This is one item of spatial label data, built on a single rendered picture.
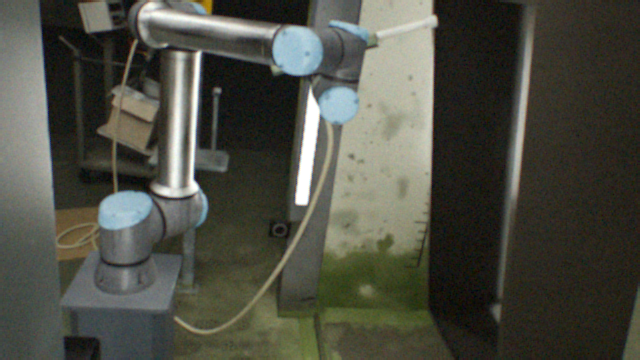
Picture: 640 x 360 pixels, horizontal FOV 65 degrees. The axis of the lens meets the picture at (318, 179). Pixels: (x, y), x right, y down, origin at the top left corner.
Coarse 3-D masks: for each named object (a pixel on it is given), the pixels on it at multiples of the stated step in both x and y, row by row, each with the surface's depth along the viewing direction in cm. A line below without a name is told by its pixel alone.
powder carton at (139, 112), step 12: (132, 84) 354; (144, 84) 373; (156, 84) 372; (132, 96) 335; (144, 96) 338; (156, 96) 375; (132, 108) 335; (144, 108) 336; (156, 108) 338; (120, 120) 344; (132, 120) 344; (144, 120) 343; (156, 120) 346; (108, 132) 348; (120, 132) 348; (132, 132) 347; (144, 132) 347; (156, 132) 360; (132, 144) 350; (144, 144) 350
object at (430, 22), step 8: (432, 16) 140; (408, 24) 141; (416, 24) 140; (424, 24) 141; (432, 24) 140; (368, 32) 139; (376, 32) 141; (384, 32) 140; (392, 32) 140; (400, 32) 141; (368, 40) 139; (376, 40) 140; (368, 48) 140; (280, 72) 140
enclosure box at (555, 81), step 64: (448, 0) 151; (512, 0) 103; (576, 0) 95; (448, 64) 159; (512, 64) 161; (576, 64) 100; (448, 128) 167; (512, 128) 170; (576, 128) 106; (448, 192) 177; (512, 192) 113; (576, 192) 112; (448, 256) 188; (512, 256) 117; (576, 256) 120; (448, 320) 189; (512, 320) 125; (576, 320) 128
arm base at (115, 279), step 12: (108, 264) 150; (120, 264) 149; (132, 264) 151; (144, 264) 154; (96, 276) 153; (108, 276) 150; (120, 276) 150; (132, 276) 151; (144, 276) 154; (156, 276) 160; (108, 288) 150; (120, 288) 150; (132, 288) 152; (144, 288) 154
